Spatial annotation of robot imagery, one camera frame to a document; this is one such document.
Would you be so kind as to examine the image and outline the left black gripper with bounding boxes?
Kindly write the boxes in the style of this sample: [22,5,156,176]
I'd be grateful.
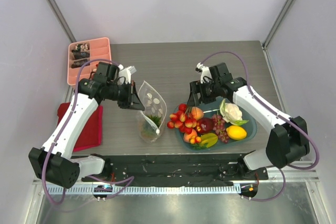
[107,80,145,111]

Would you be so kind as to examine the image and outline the clear zip top bag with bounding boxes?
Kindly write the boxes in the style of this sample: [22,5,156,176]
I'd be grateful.
[136,81,167,143]

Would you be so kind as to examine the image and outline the orange toy pineapple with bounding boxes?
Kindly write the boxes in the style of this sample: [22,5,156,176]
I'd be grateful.
[140,114,162,141]

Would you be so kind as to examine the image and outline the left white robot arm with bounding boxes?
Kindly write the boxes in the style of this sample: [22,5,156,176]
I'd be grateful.
[28,59,144,189]

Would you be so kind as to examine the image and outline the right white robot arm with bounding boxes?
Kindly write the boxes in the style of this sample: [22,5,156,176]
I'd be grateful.
[187,63,310,179]

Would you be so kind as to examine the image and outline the orange toy peach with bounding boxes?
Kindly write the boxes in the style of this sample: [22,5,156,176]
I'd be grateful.
[190,107,204,121]

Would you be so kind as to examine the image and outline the teal plastic tray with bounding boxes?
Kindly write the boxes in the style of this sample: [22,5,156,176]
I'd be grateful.
[167,98,257,153]

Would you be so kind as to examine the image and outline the red cherry bunch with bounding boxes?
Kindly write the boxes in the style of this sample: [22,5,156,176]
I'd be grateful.
[166,103,197,135]

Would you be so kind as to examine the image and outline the dark red toy apple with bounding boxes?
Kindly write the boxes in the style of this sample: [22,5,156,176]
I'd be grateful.
[196,118,214,134]

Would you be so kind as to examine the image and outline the purple toy grapes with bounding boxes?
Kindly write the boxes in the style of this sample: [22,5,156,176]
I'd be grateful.
[212,114,229,144]

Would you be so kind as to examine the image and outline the white toy cauliflower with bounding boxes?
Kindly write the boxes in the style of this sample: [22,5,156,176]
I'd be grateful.
[219,99,249,126]

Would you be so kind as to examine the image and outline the small orange cherry cluster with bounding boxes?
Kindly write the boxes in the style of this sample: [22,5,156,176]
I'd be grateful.
[190,136,202,145]

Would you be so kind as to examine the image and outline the yellow green toy starfruit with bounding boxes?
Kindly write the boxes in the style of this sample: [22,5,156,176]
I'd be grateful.
[191,133,218,150]

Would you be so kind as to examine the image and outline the yellow toy lemon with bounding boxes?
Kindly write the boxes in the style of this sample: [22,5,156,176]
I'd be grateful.
[226,125,247,141]

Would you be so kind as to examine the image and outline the red folded cloth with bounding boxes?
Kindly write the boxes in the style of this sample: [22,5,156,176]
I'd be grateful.
[73,105,103,152]

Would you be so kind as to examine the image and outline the pink compartment organizer box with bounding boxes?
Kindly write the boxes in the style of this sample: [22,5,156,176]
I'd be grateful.
[67,37,112,87]

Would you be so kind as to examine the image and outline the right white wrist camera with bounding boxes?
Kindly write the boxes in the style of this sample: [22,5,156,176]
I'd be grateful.
[195,62,212,83]

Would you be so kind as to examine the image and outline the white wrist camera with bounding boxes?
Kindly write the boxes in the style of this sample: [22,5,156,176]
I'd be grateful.
[118,64,137,84]
[195,62,212,83]

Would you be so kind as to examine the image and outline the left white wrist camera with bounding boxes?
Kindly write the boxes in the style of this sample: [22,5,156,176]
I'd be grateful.
[118,64,137,84]

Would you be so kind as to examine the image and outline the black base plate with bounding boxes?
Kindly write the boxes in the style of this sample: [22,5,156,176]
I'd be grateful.
[70,152,270,187]

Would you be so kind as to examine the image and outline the slotted white cable duct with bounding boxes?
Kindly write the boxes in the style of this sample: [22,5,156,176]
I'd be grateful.
[47,182,242,196]

